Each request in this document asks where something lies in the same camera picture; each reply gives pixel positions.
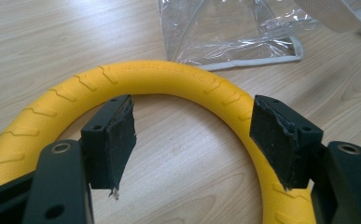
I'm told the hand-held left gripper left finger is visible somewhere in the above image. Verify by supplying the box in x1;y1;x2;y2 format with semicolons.
80;94;137;200

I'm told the clear plastic bag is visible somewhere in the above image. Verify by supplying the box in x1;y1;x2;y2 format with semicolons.
157;0;361;72

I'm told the beige woven strap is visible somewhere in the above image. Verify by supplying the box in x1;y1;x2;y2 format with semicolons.
294;0;361;34

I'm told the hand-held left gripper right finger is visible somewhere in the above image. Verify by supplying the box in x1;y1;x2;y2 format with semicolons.
249;94;325;190

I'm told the yellow foam ring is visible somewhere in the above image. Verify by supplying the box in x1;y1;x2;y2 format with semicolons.
0;60;317;224

